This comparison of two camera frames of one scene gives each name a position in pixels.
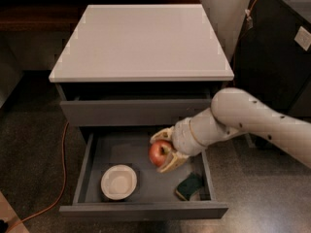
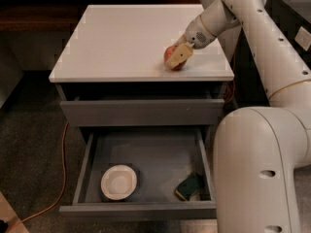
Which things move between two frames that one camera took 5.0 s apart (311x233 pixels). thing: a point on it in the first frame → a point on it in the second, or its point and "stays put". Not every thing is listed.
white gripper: (183, 137) → (197, 33)
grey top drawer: (129, 113) stays put
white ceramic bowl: (119, 182) stays put
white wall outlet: (303, 38) stays put
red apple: (159, 151) → (168, 51)
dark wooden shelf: (61, 14) stays put
